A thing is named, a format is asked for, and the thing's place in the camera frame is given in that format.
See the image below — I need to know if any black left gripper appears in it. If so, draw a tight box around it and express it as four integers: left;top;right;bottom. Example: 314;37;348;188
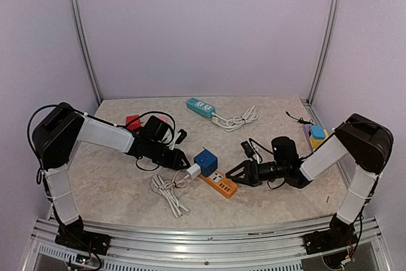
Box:
147;140;190;170

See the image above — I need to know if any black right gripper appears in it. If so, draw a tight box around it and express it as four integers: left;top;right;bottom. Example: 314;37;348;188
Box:
226;159;288;186

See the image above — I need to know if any white usb charger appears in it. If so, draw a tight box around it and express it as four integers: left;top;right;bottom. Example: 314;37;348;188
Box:
161;163;202;189

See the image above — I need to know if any orange power strip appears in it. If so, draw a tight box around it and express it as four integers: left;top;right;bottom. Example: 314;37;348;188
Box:
199;171;238;199

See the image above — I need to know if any blue cube adapter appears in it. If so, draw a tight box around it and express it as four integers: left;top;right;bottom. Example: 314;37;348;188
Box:
193;149;218;178

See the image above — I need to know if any pink plug adapter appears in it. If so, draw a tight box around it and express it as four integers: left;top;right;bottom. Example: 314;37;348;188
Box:
157;115;168;122

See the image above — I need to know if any red cube socket adapter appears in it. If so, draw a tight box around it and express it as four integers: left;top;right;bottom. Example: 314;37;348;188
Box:
124;115;141;131

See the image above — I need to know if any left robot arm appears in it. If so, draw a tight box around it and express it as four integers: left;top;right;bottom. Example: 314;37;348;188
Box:
27;102;190;251

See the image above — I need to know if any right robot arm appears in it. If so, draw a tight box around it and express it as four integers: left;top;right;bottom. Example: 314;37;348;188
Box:
226;114;394;254

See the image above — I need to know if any yellow black plug adapter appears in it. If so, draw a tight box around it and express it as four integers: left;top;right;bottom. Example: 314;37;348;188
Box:
309;136;327;150

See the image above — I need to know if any purple power strip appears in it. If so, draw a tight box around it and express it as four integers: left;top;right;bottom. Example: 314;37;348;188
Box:
303;124;313;150

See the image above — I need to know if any light blue small adapter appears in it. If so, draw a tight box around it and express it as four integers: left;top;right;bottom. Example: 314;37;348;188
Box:
309;124;328;140

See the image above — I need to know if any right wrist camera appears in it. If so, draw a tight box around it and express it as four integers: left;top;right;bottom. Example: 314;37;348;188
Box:
241;141;255;159

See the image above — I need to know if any white cable of orange strip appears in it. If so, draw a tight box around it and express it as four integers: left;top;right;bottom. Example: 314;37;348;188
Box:
150;169;191;219

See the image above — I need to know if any white cable of blue strip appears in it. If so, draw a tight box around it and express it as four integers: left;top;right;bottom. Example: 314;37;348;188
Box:
211;105;259;132

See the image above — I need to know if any thin black cable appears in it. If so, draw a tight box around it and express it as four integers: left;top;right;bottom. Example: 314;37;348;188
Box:
285;111;315;126

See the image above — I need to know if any aluminium front frame rail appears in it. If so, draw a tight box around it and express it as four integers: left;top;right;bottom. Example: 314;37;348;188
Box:
21;217;393;270

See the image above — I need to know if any left aluminium corner post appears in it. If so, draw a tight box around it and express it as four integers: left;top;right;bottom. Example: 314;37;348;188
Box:
69;0;103;106

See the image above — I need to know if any aluminium corner post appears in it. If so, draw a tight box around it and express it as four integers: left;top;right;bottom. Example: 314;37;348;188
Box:
69;0;103;106
306;0;340;107

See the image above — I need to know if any right aluminium corner post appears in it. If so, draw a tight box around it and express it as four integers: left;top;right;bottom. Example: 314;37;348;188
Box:
306;0;340;107

